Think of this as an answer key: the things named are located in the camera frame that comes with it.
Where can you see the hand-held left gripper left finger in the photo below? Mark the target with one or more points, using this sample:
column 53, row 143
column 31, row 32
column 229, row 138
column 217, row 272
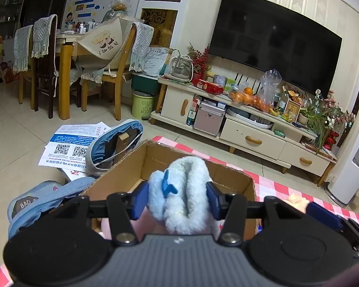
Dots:
column 140, row 198

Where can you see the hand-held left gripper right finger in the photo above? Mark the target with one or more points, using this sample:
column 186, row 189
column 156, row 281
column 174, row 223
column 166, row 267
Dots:
column 214, row 200

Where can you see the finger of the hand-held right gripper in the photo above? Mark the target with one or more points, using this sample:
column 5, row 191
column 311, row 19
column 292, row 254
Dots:
column 323, row 215

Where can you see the fluffy blue whale headband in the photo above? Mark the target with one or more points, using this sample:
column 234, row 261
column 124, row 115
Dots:
column 185, row 191

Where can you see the cardboard box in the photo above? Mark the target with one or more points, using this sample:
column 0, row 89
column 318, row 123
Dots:
column 155, row 161

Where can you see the pink plush toy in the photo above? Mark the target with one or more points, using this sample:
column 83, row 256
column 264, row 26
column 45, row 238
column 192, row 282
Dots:
column 140, row 230

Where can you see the cream cabinet drawer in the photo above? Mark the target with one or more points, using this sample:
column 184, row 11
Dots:
column 251, row 139
column 305, row 160

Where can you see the pink checked tablecloth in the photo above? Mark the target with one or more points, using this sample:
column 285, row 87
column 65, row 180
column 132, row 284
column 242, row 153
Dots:
column 272, row 185

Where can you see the stack of books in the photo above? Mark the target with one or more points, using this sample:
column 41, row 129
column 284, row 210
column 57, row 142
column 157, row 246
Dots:
column 320, row 151

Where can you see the white tower air conditioner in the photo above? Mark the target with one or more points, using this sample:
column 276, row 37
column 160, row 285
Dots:
column 356, row 155

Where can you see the red vase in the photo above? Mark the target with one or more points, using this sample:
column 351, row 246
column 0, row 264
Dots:
column 330, row 140

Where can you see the pink storage case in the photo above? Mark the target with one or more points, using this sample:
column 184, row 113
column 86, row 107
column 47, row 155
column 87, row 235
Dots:
column 209, row 119

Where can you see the white oval tray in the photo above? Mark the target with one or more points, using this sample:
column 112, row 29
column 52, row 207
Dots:
column 245, row 118

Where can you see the printed paper sheet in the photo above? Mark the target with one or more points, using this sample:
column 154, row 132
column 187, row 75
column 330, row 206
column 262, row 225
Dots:
column 77, row 131
column 62, row 155

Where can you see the light green trash bin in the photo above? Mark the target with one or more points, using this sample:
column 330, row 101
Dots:
column 142, row 106

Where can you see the green potted plant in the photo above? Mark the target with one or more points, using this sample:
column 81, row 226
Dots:
column 312, row 122

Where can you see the small green box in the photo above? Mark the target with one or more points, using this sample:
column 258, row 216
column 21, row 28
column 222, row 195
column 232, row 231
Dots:
column 278, row 133

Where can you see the cream television cabinet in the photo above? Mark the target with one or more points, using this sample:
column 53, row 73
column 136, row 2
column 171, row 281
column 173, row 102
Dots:
column 175, row 104

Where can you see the dried flower bouquet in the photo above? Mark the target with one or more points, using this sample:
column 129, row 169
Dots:
column 338, row 113

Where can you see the yellow banana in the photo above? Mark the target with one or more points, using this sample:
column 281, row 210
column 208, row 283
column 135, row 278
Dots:
column 273, row 112

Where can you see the bag of oranges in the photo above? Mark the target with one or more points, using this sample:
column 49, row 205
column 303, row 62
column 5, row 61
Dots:
column 248, row 98

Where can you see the red snack box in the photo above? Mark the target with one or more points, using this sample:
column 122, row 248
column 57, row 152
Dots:
column 208, row 86

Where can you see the dark green storage box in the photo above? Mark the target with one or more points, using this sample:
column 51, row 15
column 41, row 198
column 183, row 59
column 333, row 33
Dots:
column 145, row 83

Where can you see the clear plastic bottle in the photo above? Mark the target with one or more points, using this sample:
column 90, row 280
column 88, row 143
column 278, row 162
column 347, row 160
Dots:
column 282, row 103

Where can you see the wooden dining chair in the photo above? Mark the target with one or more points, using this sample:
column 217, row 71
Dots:
column 22, row 86
column 122, row 77
column 43, row 77

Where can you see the glass electric kettle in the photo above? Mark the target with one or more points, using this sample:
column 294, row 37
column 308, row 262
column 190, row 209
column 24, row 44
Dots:
column 181, row 67

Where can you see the white printed paper bag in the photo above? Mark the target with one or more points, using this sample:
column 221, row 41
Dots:
column 155, row 61

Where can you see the wooden dining table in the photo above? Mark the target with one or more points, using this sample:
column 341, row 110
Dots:
column 66, row 80

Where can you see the red berry branches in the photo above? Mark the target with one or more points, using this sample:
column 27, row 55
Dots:
column 200, row 61

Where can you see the lace chair cover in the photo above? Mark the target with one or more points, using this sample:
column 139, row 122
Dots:
column 22, row 47
column 43, row 36
column 142, row 44

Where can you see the beige printed tote bag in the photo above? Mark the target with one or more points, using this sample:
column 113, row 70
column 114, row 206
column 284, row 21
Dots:
column 104, row 44

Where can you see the black television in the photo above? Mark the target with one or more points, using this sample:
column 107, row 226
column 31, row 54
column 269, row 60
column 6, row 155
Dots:
column 272, row 41

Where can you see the wrapped gift basket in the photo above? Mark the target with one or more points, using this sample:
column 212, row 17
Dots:
column 116, row 10

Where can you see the dark shelf cabinet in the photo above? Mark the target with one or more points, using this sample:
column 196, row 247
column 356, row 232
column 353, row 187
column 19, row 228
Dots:
column 9, row 12

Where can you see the wooden picture frame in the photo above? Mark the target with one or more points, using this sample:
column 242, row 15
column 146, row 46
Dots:
column 294, row 111

